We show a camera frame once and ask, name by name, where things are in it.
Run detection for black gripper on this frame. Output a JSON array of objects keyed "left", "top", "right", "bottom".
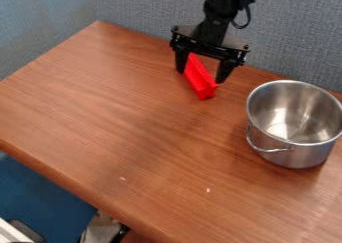
[{"left": 170, "top": 13, "right": 250, "bottom": 84}]

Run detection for red rectangular block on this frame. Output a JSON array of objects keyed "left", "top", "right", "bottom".
[{"left": 183, "top": 53, "right": 218, "bottom": 100}]

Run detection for stainless steel pot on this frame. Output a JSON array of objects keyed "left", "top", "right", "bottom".
[{"left": 246, "top": 80, "right": 342, "bottom": 169}]

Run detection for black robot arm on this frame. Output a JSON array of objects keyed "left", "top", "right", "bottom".
[{"left": 170, "top": 0, "right": 255, "bottom": 84}]

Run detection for white device corner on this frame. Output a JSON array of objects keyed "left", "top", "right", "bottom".
[{"left": 0, "top": 218, "right": 46, "bottom": 243}]

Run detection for grey table leg bracket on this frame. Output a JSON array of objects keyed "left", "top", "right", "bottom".
[{"left": 79, "top": 211, "right": 130, "bottom": 243}]

